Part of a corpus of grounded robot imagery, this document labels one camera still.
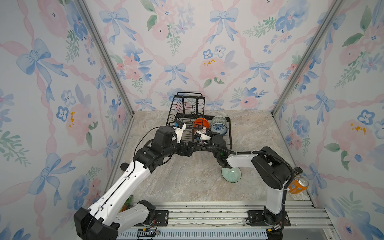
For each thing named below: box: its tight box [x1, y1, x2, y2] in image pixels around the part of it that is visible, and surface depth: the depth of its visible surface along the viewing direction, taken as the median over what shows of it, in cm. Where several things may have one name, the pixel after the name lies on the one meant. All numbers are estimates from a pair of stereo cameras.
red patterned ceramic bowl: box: [194, 127, 208, 137], surface depth 84 cm
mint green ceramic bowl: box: [221, 167, 242, 183], surface depth 87 cm
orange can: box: [288, 176, 309, 194], surface depth 76 cm
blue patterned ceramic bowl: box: [210, 115, 228, 136], surface depth 107 cm
